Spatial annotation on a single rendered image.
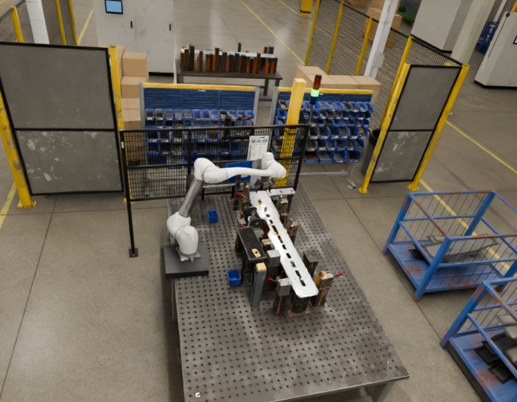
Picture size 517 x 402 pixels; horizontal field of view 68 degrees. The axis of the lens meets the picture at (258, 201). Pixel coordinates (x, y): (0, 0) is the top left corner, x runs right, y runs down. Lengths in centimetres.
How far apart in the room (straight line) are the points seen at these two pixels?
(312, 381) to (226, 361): 62
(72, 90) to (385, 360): 398
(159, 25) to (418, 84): 579
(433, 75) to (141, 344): 476
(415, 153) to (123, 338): 474
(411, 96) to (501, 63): 798
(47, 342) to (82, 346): 31
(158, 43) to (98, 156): 488
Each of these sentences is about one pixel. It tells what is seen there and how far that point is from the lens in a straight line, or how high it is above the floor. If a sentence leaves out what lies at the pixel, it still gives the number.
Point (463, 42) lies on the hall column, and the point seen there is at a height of 160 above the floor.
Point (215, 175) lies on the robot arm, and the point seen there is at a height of 151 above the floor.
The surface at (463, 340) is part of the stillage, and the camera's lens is 449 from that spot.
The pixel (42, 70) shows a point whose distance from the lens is 472.
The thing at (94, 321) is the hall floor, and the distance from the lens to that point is 412.
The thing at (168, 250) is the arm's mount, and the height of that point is 76.
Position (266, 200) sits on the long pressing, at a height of 100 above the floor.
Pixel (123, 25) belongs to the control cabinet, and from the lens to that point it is 941.
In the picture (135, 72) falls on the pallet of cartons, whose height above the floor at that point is 82.
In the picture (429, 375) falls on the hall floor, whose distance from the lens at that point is 427.
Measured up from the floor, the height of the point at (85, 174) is 44.
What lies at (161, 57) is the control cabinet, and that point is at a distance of 957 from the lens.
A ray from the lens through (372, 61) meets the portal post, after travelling 766.
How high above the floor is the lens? 323
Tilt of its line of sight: 36 degrees down
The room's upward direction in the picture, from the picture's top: 9 degrees clockwise
